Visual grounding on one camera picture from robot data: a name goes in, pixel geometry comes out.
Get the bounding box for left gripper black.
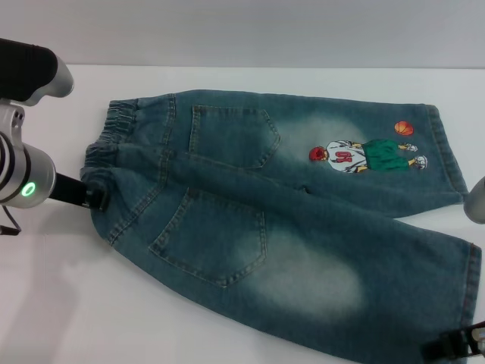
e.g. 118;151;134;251
51;171;111;212

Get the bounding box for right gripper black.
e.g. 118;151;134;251
424;320;485;359

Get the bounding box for blue denim shorts with embroidery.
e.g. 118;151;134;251
80;89;483;364

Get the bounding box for left arm cable with plug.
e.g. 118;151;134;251
0;203;20;237

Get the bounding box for silver left camera mount bracket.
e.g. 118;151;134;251
0;99;26;134

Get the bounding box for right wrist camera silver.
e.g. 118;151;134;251
463;180;485;224

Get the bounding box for left wrist camera black silver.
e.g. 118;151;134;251
0;37;75;108

